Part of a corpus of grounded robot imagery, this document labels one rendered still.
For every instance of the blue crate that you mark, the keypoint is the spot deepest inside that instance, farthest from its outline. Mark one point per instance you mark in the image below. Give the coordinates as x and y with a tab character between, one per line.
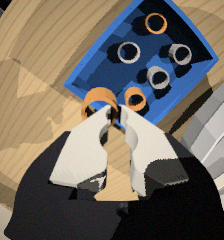
105	69

